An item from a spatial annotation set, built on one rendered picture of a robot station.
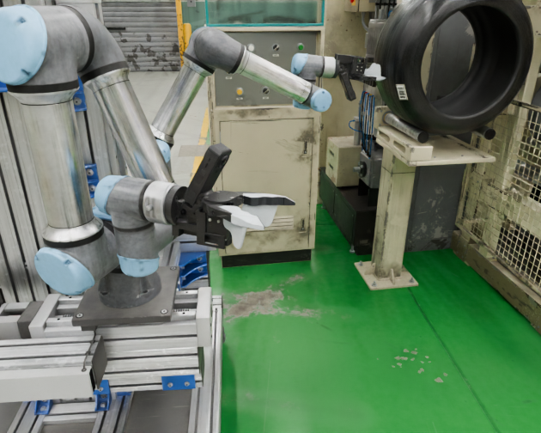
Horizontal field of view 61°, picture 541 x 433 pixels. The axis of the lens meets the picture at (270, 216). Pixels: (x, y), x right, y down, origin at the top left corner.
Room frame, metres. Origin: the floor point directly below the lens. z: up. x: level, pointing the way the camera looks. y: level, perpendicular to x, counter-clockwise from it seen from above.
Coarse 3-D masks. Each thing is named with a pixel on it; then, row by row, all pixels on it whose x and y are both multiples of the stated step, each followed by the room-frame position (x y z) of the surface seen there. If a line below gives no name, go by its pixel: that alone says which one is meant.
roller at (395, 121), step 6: (390, 114) 2.02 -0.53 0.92; (390, 120) 1.98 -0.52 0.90; (396, 120) 1.93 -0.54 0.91; (402, 120) 1.90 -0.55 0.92; (396, 126) 1.92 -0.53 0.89; (402, 126) 1.86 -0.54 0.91; (408, 126) 1.82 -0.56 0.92; (414, 126) 1.80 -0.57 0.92; (408, 132) 1.80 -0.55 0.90; (414, 132) 1.75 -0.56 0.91; (420, 132) 1.72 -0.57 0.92; (426, 132) 1.72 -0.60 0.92; (414, 138) 1.75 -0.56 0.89; (420, 138) 1.71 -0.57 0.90; (426, 138) 1.72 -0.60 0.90
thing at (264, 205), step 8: (248, 200) 0.73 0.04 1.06; (256, 200) 0.73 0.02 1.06; (264, 200) 0.74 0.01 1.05; (272, 200) 0.73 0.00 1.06; (280, 200) 0.74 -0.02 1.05; (288, 200) 0.74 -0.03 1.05; (248, 208) 0.74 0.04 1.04; (256, 208) 0.74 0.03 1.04; (264, 208) 0.74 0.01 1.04; (272, 208) 0.74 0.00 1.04; (264, 216) 0.74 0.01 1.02; (272, 216) 0.74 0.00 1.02; (264, 224) 0.74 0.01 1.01
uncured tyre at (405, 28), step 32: (416, 0) 1.81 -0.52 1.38; (448, 0) 1.72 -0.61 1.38; (480, 0) 1.73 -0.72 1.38; (512, 0) 1.76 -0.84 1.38; (384, 32) 1.89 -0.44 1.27; (416, 32) 1.71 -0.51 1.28; (480, 32) 2.03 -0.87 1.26; (512, 32) 1.92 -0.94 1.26; (384, 64) 1.81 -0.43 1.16; (416, 64) 1.70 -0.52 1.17; (480, 64) 2.03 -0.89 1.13; (512, 64) 1.90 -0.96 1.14; (384, 96) 1.88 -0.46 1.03; (416, 96) 1.71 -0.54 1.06; (448, 96) 2.02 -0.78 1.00; (480, 96) 1.98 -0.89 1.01; (512, 96) 1.77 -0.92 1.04; (448, 128) 1.73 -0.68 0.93
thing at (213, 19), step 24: (216, 0) 2.26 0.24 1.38; (240, 0) 2.27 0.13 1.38; (264, 0) 2.29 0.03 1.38; (288, 0) 2.31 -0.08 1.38; (312, 0) 2.33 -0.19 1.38; (216, 24) 2.25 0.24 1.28; (240, 24) 2.27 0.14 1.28; (264, 24) 2.28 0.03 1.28; (288, 24) 2.30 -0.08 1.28; (312, 24) 2.32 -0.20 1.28
